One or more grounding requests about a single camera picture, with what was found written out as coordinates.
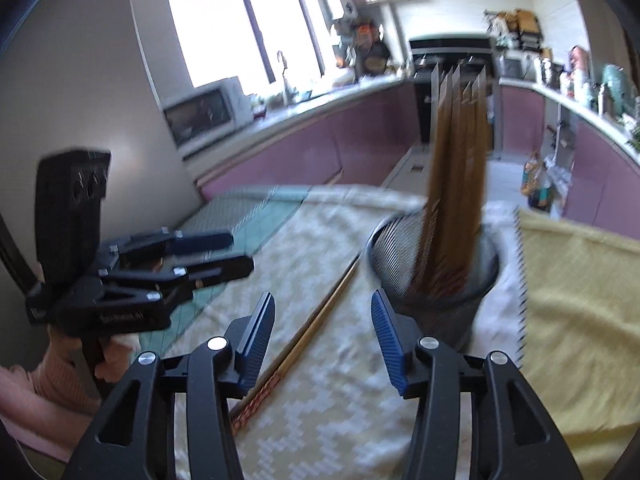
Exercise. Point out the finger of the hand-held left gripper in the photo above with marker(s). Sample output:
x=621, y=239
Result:
x=200, y=241
x=225, y=267

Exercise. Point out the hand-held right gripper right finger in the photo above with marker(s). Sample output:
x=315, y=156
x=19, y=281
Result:
x=387, y=340

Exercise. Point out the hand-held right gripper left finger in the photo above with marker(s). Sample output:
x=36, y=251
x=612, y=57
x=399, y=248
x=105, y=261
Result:
x=257, y=340

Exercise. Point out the wooden chopstick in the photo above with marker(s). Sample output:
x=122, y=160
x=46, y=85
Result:
x=320, y=322
x=312, y=317

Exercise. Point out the black mesh holder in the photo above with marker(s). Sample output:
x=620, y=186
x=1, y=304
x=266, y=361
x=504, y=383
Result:
x=450, y=310

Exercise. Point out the bunch of wooden chopsticks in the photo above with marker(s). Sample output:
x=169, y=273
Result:
x=457, y=185

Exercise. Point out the person's left hand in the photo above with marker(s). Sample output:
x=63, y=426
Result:
x=65, y=355

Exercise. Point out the patterned beige green towel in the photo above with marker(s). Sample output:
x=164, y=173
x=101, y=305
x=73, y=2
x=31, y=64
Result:
x=325, y=410

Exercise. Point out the white toaster oven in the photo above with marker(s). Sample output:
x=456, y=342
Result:
x=205, y=115

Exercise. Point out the pink lower cabinets by window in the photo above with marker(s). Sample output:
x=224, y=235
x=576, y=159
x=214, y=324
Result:
x=310, y=145

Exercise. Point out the kitchen faucet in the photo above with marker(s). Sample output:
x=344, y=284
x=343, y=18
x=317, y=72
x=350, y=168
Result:
x=284, y=75

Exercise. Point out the yellow towel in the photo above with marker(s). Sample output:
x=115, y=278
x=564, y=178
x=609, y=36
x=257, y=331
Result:
x=575, y=310

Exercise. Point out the kitchen window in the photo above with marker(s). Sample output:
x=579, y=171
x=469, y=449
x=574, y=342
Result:
x=215, y=20

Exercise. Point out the black built-in oven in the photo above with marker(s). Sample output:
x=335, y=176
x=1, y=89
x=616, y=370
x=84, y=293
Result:
x=425, y=100

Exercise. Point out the pink lower cabinets with vegetables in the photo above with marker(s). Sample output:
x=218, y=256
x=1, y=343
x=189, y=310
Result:
x=600, y=170

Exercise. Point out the grey countertop appliance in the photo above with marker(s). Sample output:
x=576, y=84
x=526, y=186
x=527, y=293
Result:
x=515, y=67

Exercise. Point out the bunch of green vegetables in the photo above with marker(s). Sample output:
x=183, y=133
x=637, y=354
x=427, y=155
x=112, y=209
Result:
x=635, y=142

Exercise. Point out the black countertop shelf rack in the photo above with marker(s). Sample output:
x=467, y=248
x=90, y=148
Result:
x=515, y=27

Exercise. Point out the pink thermos jug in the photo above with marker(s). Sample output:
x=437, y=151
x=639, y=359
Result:
x=580, y=62

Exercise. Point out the wall rack with kitchenware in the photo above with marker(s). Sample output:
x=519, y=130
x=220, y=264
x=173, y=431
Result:
x=367, y=45

